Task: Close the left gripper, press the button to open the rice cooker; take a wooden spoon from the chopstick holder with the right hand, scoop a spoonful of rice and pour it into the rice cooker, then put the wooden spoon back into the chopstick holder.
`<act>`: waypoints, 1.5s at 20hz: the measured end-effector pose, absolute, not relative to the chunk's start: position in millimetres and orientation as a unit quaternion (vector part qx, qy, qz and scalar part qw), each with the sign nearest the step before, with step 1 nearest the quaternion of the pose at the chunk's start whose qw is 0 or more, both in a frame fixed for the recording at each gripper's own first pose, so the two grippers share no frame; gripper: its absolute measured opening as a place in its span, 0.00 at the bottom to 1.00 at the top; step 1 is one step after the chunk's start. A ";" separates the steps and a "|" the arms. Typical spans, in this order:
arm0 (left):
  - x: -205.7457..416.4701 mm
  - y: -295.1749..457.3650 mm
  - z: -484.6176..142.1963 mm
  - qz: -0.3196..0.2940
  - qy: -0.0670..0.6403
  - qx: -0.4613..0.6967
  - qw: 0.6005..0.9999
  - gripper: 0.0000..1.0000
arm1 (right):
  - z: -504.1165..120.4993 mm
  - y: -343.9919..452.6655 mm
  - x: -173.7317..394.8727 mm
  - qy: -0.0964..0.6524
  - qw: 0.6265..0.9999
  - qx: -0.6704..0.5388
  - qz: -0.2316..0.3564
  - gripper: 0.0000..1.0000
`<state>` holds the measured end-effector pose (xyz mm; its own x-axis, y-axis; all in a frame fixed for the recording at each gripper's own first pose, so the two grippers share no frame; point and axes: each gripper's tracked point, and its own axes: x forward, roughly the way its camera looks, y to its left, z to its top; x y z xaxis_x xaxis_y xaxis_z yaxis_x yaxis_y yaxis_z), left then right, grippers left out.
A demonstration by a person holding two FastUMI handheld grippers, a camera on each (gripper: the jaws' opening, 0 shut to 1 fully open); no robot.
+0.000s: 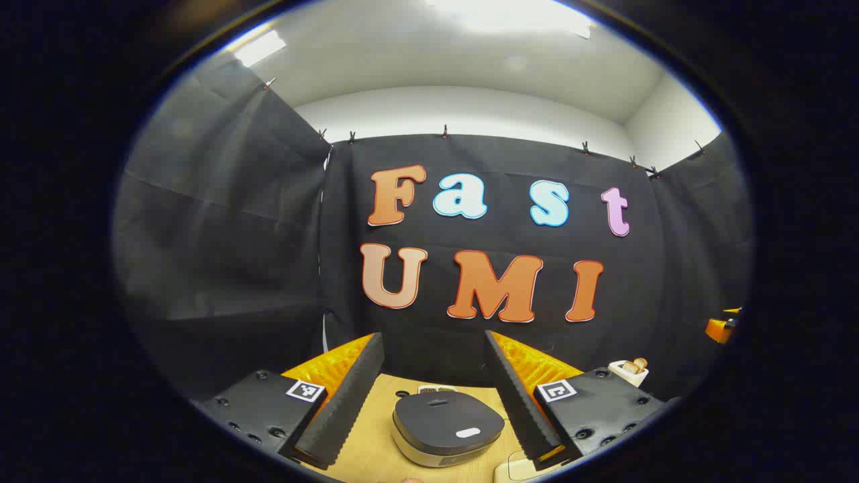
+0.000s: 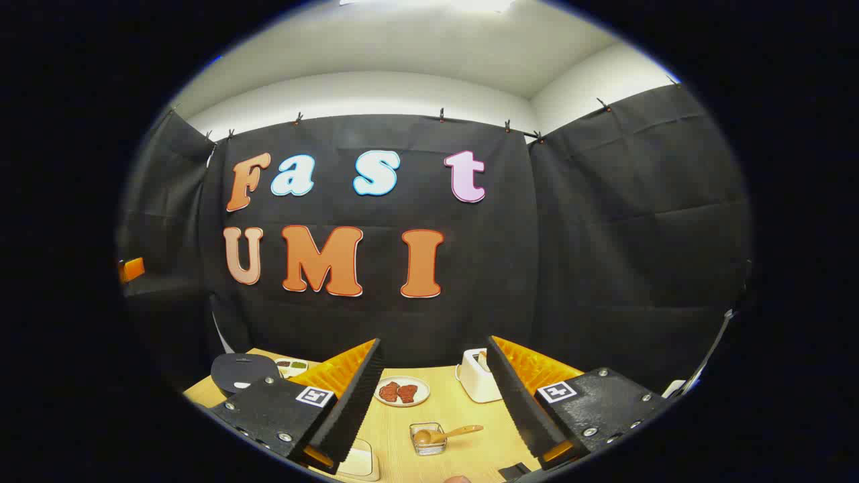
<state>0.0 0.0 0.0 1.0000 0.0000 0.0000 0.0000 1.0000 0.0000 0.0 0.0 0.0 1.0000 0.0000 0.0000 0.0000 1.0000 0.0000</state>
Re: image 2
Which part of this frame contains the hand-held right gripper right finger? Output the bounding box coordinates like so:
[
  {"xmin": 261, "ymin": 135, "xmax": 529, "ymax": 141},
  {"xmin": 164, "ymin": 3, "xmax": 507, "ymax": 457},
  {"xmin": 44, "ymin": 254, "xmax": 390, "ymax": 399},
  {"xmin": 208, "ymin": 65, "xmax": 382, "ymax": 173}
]
[{"xmin": 486, "ymin": 334, "xmax": 672, "ymax": 472}]

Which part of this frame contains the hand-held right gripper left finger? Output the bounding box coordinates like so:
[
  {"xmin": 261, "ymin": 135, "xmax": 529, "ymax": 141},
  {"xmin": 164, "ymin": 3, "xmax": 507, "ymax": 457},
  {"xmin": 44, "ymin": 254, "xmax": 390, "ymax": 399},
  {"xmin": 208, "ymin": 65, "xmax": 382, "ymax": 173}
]
[{"xmin": 209, "ymin": 337, "xmax": 387, "ymax": 476}]

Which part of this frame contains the white tray of rice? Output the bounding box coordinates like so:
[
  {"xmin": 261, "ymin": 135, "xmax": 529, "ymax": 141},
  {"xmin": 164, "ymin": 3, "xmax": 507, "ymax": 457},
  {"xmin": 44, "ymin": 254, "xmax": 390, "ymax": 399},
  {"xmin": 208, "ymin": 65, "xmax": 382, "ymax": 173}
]
[{"xmin": 334, "ymin": 438, "xmax": 381, "ymax": 482}]

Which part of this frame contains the wooden spoon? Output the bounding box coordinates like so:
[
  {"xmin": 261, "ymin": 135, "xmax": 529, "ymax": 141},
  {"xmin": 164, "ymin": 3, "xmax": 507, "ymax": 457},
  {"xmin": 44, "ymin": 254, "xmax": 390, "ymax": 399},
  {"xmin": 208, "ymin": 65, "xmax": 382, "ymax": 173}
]
[{"xmin": 413, "ymin": 424, "xmax": 485, "ymax": 447}]

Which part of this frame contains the clear square chopstick holder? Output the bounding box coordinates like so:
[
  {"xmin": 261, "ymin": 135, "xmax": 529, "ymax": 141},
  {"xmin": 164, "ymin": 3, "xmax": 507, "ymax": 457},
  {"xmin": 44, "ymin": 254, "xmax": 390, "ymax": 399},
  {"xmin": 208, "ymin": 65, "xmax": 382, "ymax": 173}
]
[{"xmin": 409, "ymin": 423, "xmax": 447, "ymax": 457}]

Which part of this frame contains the black and beige rice cooker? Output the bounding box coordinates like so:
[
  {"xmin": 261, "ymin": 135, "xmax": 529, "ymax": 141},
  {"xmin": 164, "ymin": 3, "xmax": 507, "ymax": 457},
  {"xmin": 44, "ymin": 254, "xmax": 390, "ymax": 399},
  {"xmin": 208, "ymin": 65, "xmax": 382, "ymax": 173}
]
[{"xmin": 211, "ymin": 353, "xmax": 282, "ymax": 397}]

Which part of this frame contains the white toaster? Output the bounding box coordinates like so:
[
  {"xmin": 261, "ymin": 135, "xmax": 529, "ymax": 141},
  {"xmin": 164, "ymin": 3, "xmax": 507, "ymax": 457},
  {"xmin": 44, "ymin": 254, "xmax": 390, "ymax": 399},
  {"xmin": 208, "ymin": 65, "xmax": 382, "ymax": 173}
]
[{"xmin": 455, "ymin": 347, "xmax": 504, "ymax": 404}]

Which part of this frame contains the round white plate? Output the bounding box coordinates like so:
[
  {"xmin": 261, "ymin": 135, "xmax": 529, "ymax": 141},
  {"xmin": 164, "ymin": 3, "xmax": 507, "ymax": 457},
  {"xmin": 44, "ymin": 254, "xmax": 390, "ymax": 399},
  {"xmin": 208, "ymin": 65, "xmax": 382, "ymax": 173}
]
[{"xmin": 374, "ymin": 376, "xmax": 432, "ymax": 408}]

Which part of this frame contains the black backdrop cloth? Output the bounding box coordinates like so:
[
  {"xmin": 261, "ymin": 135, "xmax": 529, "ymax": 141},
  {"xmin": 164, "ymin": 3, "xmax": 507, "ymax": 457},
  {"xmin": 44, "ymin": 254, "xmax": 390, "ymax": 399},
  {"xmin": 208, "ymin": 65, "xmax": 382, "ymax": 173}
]
[{"xmin": 115, "ymin": 84, "xmax": 752, "ymax": 403}]

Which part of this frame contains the thin metal rod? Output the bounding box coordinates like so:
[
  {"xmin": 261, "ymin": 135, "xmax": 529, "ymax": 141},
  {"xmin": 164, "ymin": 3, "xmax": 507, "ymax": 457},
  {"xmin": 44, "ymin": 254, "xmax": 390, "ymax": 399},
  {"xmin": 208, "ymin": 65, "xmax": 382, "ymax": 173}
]
[{"xmin": 688, "ymin": 309, "xmax": 737, "ymax": 393}]

